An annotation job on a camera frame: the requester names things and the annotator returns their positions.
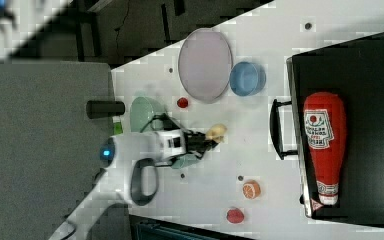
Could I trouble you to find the pale purple plate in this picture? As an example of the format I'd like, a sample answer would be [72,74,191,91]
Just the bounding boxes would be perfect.
[178,28,233,103]

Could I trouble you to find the orange slice toy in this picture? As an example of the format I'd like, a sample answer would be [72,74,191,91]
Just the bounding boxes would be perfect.
[242,180,261,199]

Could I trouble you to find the black cylinder post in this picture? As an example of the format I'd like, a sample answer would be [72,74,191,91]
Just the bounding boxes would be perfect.
[86,100,125,119]

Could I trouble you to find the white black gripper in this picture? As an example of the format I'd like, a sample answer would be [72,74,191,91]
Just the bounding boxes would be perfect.
[156,114,218,169]

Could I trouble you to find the yellow plush banana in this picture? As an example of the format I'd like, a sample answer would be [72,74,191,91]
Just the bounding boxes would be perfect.
[206,124,227,143]

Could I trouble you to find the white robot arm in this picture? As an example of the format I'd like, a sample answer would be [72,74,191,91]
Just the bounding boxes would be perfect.
[49,113,227,240]

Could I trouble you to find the blue bowl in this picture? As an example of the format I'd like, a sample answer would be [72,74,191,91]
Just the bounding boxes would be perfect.
[229,61,266,97]

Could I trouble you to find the red tomato toy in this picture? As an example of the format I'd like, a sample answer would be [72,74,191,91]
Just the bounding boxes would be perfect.
[177,97,189,108]

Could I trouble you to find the black toaster oven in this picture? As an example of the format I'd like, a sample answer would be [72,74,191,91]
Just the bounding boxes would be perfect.
[285,32,384,227]

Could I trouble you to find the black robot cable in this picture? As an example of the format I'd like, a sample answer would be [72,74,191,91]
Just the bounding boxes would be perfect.
[139,113,168,134]

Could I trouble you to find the red ketchup bottle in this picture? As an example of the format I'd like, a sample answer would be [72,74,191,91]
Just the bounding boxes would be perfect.
[303,92,347,205]

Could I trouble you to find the red strawberry toy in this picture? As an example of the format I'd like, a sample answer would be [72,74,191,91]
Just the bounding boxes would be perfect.
[226,208,244,224]

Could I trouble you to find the green perforated colander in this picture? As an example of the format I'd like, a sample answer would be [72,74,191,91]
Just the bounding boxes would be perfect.
[130,97,165,132]

